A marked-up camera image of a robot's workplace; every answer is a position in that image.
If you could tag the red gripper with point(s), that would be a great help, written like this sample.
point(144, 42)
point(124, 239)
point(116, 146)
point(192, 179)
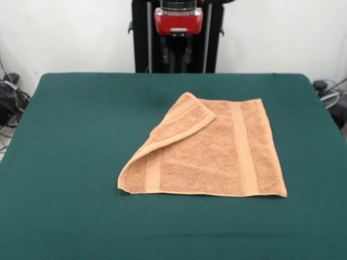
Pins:
point(179, 23)

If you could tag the orange terry towel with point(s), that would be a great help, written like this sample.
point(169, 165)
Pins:
point(206, 157)

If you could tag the dark green table cloth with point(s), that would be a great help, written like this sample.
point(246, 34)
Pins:
point(81, 216)

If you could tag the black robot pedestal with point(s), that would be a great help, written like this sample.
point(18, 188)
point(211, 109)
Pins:
point(211, 40)

